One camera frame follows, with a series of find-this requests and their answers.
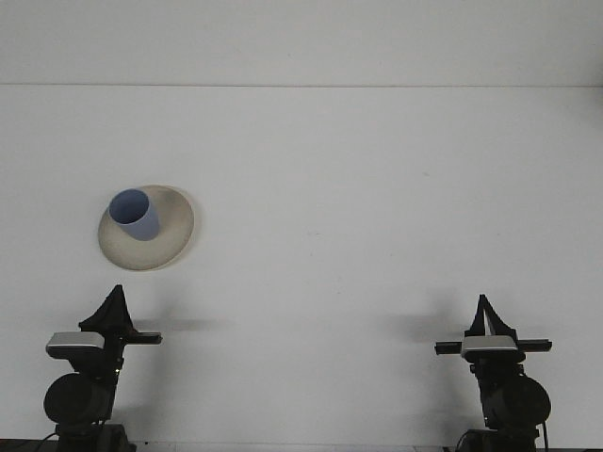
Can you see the pale round plate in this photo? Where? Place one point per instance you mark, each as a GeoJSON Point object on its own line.
{"type": "Point", "coordinates": [155, 252]}

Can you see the pale blue cup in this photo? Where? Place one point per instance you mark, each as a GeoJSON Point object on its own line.
{"type": "Point", "coordinates": [141, 221]}

